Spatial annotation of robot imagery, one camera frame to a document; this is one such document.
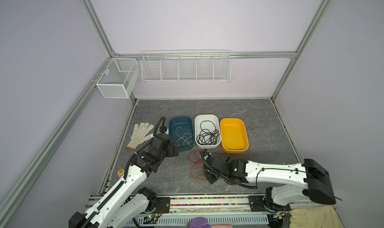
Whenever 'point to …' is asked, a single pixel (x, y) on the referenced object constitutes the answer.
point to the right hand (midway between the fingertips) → (205, 172)
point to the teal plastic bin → (181, 130)
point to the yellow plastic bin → (234, 138)
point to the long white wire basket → (186, 66)
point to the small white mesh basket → (118, 78)
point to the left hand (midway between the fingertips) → (168, 145)
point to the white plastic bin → (214, 118)
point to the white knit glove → (139, 134)
